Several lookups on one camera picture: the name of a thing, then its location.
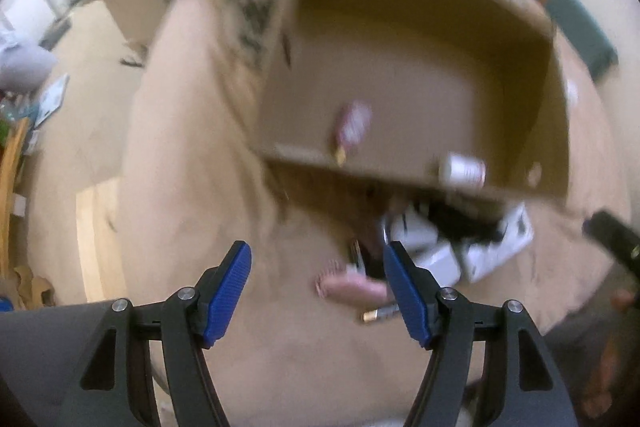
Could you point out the gold and black battery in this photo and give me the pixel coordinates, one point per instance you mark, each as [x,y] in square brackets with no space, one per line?
[379,315]

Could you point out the white power strip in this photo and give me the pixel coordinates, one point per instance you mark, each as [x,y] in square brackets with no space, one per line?
[500,247]

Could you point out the light wooden board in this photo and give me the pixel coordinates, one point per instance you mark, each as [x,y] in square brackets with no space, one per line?
[100,242]

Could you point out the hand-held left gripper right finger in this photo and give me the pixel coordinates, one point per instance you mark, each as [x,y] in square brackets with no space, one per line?
[406,294]

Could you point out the grey plush toy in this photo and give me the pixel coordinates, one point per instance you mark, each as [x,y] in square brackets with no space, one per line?
[25,67]

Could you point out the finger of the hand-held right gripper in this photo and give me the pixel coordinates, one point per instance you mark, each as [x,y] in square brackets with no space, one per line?
[612,234]

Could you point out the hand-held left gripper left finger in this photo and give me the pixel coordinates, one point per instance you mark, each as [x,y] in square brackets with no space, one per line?
[229,294]

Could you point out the cardboard box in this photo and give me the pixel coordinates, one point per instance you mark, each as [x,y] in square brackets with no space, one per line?
[400,72]

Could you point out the white bottle with pink label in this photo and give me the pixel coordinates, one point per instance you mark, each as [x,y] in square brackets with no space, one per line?
[462,170]

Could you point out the person's right forearm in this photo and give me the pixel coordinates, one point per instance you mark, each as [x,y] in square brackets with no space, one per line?
[607,357]

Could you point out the wooden chair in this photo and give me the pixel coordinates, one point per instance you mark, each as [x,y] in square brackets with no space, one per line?
[11,177]

